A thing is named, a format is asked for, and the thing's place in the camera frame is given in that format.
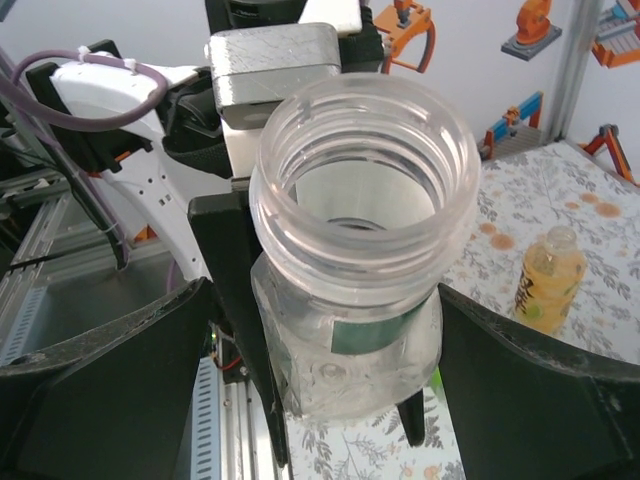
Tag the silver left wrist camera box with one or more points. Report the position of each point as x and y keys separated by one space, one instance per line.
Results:
x=270 y=65

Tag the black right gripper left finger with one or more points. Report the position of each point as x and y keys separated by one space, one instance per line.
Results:
x=100 y=400

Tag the floral patterned tablecloth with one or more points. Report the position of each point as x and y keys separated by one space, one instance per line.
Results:
x=550 y=200

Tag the yellow tea bottle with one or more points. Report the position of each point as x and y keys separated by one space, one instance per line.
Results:
x=547 y=290

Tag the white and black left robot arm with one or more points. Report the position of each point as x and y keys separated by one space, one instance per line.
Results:
x=150 y=165

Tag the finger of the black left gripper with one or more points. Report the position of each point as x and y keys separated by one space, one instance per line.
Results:
x=412 y=420
x=235 y=280

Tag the wide aluminium mounting rail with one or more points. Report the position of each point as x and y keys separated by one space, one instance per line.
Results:
x=240 y=440

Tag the aluminium frame post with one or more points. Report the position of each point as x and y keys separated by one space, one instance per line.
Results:
x=575 y=75

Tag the aluminium frame side rail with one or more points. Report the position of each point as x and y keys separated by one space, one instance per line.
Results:
x=45 y=210

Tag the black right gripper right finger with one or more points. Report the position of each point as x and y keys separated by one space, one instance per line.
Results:
x=525 y=410

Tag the small clear plastic bottle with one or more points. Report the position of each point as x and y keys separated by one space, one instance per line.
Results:
x=350 y=380

